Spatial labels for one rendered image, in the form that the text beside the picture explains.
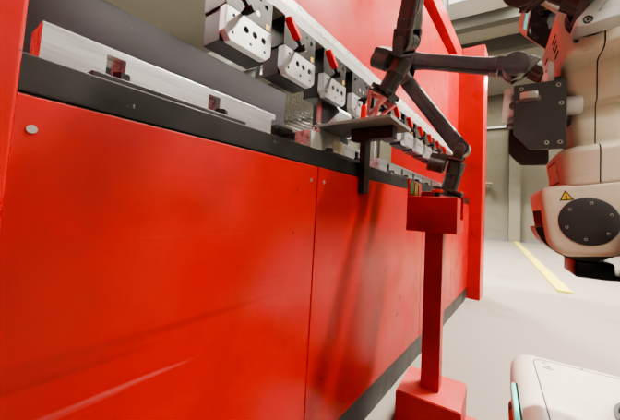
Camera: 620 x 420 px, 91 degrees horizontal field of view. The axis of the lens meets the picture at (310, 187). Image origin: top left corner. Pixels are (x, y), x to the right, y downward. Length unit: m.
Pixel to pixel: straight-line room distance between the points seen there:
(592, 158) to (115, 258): 0.94
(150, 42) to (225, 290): 0.97
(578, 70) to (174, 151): 0.91
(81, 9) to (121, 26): 0.11
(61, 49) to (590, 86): 1.06
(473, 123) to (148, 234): 2.97
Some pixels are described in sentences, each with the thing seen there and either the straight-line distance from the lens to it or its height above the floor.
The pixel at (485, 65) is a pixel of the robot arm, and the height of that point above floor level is 1.25.
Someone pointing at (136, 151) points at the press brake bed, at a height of 0.78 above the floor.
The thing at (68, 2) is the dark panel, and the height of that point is 1.28.
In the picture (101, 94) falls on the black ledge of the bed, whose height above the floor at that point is 0.85.
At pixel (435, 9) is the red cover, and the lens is 2.63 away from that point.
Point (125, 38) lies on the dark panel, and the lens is 1.30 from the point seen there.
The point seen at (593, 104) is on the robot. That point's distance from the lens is 0.99.
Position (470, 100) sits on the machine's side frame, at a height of 1.79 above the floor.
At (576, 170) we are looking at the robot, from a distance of 0.91.
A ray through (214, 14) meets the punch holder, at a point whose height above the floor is 1.16.
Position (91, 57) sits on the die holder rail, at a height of 0.94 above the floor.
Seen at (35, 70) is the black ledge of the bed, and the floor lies 0.86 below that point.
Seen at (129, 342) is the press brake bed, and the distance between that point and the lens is 0.54.
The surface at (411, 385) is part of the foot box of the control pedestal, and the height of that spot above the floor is 0.12.
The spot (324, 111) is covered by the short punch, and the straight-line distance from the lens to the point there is 1.11.
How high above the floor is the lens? 0.72
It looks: 4 degrees up
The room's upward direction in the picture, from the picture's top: 3 degrees clockwise
